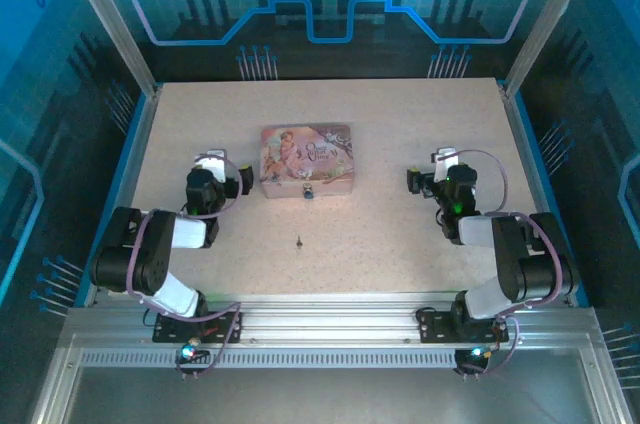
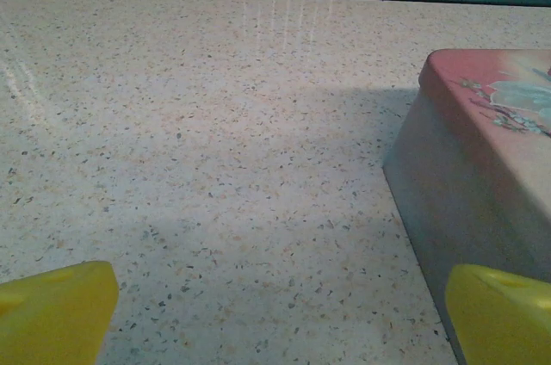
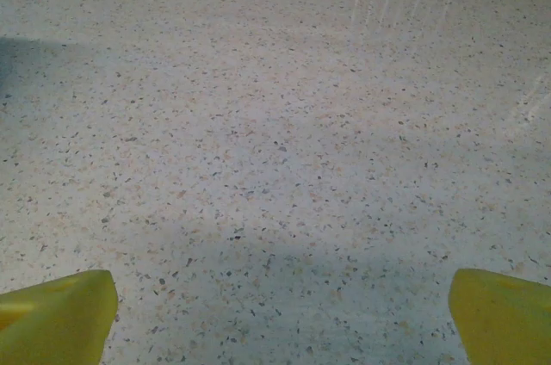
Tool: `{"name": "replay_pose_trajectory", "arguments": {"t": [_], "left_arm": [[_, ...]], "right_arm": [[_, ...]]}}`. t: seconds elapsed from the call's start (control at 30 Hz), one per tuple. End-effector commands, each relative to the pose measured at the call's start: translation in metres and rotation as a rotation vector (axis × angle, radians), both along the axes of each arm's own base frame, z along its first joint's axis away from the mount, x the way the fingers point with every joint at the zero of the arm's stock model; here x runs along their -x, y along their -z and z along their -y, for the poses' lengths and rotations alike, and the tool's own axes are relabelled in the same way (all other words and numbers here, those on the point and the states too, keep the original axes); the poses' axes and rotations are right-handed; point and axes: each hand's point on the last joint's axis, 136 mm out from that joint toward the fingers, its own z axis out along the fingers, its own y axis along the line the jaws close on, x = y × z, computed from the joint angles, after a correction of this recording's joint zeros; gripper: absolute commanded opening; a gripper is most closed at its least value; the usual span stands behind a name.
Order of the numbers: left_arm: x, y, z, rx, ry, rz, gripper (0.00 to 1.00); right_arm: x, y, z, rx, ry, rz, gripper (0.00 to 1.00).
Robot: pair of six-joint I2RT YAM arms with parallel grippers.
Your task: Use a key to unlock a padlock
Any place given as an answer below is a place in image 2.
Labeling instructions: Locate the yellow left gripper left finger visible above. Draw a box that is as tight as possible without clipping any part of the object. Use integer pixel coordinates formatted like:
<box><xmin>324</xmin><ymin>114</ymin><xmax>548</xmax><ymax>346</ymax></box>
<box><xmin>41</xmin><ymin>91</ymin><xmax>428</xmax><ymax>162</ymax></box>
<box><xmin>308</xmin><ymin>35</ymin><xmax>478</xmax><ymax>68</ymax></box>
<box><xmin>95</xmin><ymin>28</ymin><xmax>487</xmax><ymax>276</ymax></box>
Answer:
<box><xmin>0</xmin><ymin>260</ymin><xmax>120</xmax><ymax>365</ymax></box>

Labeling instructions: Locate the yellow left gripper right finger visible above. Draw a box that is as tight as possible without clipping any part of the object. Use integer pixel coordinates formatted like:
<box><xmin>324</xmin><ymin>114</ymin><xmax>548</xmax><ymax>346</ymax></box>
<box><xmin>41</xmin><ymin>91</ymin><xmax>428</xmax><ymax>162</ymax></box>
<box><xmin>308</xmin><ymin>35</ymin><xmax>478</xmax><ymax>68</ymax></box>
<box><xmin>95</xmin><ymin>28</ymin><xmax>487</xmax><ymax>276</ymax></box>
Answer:
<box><xmin>444</xmin><ymin>263</ymin><xmax>551</xmax><ymax>365</ymax></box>

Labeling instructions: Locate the pink illustrated storybook box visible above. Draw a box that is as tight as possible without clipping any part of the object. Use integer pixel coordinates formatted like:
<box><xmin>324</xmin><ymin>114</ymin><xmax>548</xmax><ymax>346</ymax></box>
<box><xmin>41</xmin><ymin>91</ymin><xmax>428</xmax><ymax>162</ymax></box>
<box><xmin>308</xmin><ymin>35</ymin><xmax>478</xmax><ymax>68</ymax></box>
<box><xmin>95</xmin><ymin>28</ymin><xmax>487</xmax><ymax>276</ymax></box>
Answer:
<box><xmin>381</xmin><ymin>47</ymin><xmax>551</xmax><ymax>365</ymax></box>

